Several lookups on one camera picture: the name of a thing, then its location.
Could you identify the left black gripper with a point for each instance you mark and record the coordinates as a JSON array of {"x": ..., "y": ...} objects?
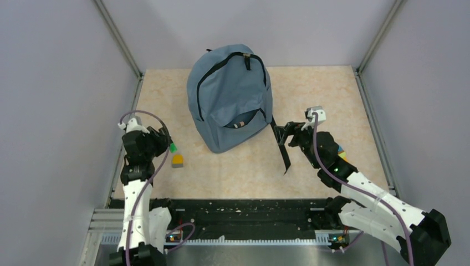
[{"x": 161, "y": 138}]

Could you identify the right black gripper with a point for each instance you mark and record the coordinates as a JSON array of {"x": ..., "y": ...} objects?
[{"x": 291, "y": 126}]

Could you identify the green black marker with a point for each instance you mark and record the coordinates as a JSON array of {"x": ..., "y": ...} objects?
[{"x": 173, "y": 148}]

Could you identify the blue grey backpack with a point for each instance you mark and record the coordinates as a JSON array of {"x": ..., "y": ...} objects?
[{"x": 227, "y": 85}]

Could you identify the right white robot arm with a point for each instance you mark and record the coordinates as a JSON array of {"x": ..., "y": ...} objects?
[{"x": 420, "y": 237}]

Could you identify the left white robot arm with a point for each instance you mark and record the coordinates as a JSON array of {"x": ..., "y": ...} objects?
[{"x": 135, "y": 246}]

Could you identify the yellow grey eraser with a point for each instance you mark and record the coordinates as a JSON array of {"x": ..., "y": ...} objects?
[{"x": 177, "y": 161}]

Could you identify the colourful block stack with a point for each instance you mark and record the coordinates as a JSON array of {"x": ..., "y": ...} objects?
[{"x": 342, "y": 153}]

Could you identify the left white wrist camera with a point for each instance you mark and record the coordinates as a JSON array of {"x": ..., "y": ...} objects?
[{"x": 133, "y": 125}]

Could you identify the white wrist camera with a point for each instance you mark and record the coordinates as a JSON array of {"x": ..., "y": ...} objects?
[
  {"x": 133, "y": 125},
  {"x": 315, "y": 116}
]

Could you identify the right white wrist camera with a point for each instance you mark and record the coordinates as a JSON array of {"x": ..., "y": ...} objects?
[{"x": 315, "y": 116}]

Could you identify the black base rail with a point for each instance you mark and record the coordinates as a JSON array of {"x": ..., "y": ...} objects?
[{"x": 253, "y": 222}]

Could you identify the left aluminium frame post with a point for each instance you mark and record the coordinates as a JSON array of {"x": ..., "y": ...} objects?
[{"x": 117, "y": 37}]

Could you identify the aluminium frame post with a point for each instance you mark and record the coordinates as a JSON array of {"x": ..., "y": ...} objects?
[
  {"x": 117, "y": 37},
  {"x": 380, "y": 35}
]

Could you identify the right aluminium frame post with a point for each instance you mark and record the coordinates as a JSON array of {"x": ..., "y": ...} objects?
[{"x": 380, "y": 35}]

